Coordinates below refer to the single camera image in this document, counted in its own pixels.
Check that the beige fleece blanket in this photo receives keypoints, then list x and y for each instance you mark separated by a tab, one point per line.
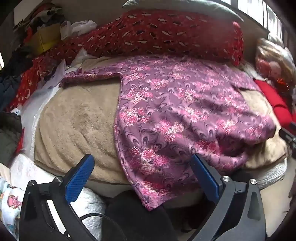
76	122

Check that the blonde doll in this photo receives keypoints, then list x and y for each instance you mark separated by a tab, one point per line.
272	69

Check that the grey pillow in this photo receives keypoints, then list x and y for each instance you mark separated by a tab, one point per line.
222	9

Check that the black cloth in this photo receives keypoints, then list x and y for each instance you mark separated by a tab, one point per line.
138	220

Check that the white plastic sheet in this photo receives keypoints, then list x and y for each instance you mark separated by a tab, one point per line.
30	111

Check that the white plastic bag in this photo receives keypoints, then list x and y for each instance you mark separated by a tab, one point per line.
81	26

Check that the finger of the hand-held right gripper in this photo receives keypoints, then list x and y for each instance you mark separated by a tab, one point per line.
288	138

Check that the red star-print cloth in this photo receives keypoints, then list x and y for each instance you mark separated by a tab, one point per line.
25	85

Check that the red cushion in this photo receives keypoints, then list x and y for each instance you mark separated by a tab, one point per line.
272	97

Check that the dark olive jacket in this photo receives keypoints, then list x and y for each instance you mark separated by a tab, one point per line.
9	136

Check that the pile of mixed clothes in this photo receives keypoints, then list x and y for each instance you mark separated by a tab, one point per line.
44	14

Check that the orange shiny toy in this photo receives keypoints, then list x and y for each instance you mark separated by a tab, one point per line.
282	83

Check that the window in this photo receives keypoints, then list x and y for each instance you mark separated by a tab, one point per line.
272	20

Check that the red patterned pillow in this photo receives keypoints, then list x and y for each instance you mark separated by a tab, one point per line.
161	30

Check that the dark blue clothes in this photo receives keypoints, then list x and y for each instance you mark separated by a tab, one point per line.
9	88

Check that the purple floral shirt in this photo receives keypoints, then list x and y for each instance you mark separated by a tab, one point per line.
173	104

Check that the white quilted cover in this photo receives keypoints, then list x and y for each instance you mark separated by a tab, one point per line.
25	169

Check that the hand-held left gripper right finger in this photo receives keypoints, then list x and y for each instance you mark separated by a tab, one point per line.
204	175

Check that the cartoon printed cloth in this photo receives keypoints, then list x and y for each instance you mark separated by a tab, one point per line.
9	204

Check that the yellow box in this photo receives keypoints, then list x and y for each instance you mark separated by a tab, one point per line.
46	38

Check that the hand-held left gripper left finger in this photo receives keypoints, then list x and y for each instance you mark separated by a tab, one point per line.
78	179

